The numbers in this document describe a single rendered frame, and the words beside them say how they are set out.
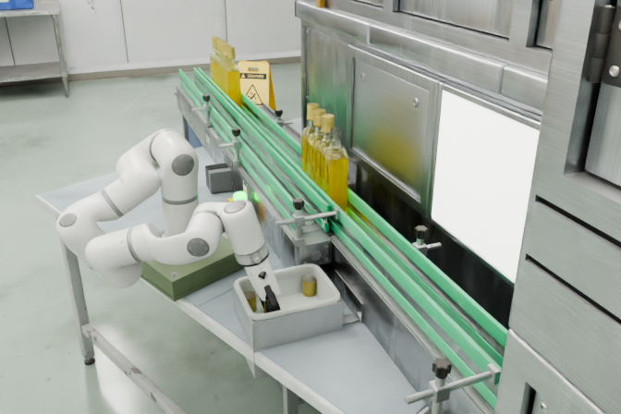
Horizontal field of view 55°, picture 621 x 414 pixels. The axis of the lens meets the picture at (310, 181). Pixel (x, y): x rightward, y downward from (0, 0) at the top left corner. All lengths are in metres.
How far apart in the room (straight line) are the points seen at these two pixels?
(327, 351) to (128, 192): 0.62
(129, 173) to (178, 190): 0.13
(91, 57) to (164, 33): 0.87
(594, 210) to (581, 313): 0.10
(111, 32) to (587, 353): 6.96
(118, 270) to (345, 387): 0.57
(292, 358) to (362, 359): 0.16
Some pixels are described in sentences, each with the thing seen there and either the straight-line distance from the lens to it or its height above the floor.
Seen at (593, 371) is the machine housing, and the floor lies 1.27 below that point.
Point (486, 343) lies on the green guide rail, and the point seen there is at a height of 0.91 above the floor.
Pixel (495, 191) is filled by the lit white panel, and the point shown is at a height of 1.15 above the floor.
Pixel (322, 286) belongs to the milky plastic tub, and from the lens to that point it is 1.48.
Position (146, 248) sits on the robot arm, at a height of 0.99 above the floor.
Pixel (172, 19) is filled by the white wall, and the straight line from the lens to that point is 7.38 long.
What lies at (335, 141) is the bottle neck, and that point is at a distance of 1.57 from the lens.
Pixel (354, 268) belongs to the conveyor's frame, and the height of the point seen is 0.87.
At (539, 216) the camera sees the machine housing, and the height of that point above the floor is 1.38.
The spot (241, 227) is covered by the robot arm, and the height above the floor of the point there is 1.05.
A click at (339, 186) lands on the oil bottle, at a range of 1.60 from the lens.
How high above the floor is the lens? 1.63
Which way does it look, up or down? 23 degrees down
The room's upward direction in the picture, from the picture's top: straight up
